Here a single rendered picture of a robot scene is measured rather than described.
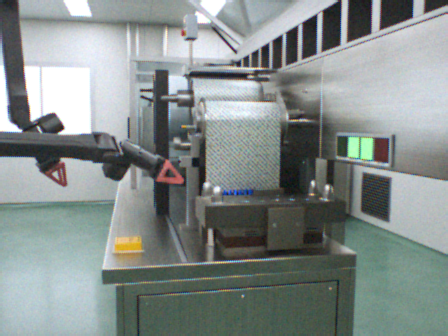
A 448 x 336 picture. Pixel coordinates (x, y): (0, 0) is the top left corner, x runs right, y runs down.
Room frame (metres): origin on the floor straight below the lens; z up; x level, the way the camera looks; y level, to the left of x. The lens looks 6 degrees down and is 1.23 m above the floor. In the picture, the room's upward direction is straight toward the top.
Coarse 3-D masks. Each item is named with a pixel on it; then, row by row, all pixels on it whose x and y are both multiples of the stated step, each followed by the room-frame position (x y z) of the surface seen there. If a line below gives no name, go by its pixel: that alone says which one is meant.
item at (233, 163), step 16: (208, 144) 1.27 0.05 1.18; (224, 144) 1.28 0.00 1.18; (240, 144) 1.29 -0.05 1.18; (256, 144) 1.30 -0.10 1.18; (272, 144) 1.32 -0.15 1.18; (208, 160) 1.27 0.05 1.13; (224, 160) 1.28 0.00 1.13; (240, 160) 1.29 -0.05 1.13; (256, 160) 1.30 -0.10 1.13; (272, 160) 1.32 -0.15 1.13; (208, 176) 1.27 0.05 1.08; (224, 176) 1.28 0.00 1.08; (240, 176) 1.29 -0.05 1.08; (256, 176) 1.30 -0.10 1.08; (272, 176) 1.32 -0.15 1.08
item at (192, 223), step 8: (192, 136) 1.33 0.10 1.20; (184, 144) 1.34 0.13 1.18; (192, 144) 1.33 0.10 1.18; (192, 152) 1.33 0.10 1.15; (184, 160) 1.33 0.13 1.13; (192, 160) 1.33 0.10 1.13; (192, 168) 1.34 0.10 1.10; (192, 176) 1.34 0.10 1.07; (192, 184) 1.34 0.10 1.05; (192, 192) 1.34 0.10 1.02; (192, 200) 1.34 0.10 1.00; (192, 208) 1.34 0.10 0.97; (192, 216) 1.34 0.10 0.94; (184, 224) 1.36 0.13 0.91; (192, 224) 1.34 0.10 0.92
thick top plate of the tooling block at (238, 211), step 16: (320, 192) 1.31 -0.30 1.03; (208, 208) 1.07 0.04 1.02; (224, 208) 1.08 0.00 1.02; (240, 208) 1.09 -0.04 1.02; (256, 208) 1.10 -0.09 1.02; (304, 208) 1.13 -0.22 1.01; (320, 208) 1.14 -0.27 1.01; (336, 208) 1.15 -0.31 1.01; (208, 224) 1.07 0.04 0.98; (224, 224) 1.08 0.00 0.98; (240, 224) 1.09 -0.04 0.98; (256, 224) 1.10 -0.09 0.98; (304, 224) 1.13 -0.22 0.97
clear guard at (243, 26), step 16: (192, 0) 2.19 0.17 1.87; (208, 0) 2.05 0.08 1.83; (224, 0) 1.93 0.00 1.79; (240, 0) 1.82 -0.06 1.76; (256, 0) 1.72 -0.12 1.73; (272, 0) 1.63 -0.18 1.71; (288, 0) 1.55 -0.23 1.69; (224, 16) 2.10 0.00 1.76; (240, 16) 1.97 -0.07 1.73; (256, 16) 1.85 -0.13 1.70; (272, 16) 1.75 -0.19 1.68; (240, 32) 2.14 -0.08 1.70; (256, 32) 2.00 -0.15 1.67
